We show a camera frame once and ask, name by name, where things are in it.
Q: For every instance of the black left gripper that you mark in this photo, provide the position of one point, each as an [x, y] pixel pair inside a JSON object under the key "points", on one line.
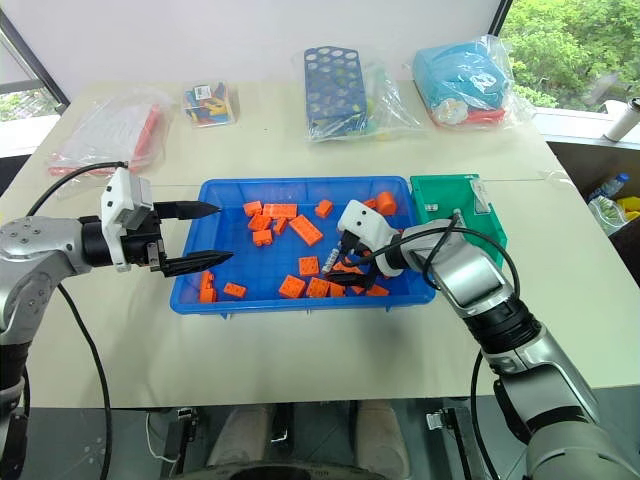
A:
{"points": [[142, 247]]}

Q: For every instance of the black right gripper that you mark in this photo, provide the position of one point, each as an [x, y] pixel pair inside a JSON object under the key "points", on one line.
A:
{"points": [[354, 246]]}

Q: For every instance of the silver cylindrical battery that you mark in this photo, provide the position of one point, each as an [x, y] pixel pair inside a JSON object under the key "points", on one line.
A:
{"points": [[458, 217], [330, 260], [431, 206]]}

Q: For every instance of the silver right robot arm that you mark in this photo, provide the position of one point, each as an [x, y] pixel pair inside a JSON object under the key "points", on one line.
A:
{"points": [[475, 270]]}

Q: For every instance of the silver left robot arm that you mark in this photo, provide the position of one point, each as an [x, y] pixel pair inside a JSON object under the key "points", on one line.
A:
{"points": [[40, 245]]}

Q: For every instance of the blue plastic bin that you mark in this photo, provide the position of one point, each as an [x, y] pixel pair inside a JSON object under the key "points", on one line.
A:
{"points": [[235, 250]]}

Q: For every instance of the green plastic bin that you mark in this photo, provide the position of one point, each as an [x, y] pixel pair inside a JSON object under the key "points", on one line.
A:
{"points": [[437, 192]]}

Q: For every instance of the long orange toy brick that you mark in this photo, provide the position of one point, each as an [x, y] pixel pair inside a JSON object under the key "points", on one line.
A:
{"points": [[306, 230]]}

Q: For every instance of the orange toy cylinder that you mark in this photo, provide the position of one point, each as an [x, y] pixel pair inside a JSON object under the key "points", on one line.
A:
{"points": [[386, 203]]}

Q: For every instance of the clear bag with red sheets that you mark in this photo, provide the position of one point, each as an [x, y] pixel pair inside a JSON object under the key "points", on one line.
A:
{"points": [[110, 135]]}

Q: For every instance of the small bag colourful pieces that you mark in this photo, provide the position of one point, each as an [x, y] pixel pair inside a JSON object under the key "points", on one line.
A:
{"points": [[211, 105]]}

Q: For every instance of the clear bag of coloured items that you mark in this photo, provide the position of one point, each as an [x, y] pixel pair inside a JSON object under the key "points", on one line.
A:
{"points": [[387, 100]]}

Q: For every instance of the blue test tube rack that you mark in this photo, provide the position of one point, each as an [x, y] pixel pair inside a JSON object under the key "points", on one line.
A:
{"points": [[332, 85]]}

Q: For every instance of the bagged light blue toy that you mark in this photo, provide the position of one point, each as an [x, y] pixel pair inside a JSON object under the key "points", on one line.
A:
{"points": [[460, 80]]}

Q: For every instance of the clear plastic water bottle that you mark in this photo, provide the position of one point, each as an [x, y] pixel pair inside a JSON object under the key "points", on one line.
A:
{"points": [[607, 192]]}

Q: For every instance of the yellow object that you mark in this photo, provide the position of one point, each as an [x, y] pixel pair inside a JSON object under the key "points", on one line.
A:
{"points": [[630, 207]]}

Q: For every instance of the white tumbler with dark lid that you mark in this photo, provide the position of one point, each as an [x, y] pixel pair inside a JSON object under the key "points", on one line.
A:
{"points": [[620, 120]]}

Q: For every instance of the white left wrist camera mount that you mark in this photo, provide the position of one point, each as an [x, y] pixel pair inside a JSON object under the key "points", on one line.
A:
{"points": [[116, 200]]}

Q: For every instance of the black table frame bracket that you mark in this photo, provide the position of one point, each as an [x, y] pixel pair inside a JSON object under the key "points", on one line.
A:
{"points": [[182, 430], [440, 419]]}

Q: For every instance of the black window frame bar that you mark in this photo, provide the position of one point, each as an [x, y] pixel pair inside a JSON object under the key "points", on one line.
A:
{"points": [[35, 60], [500, 17]]}

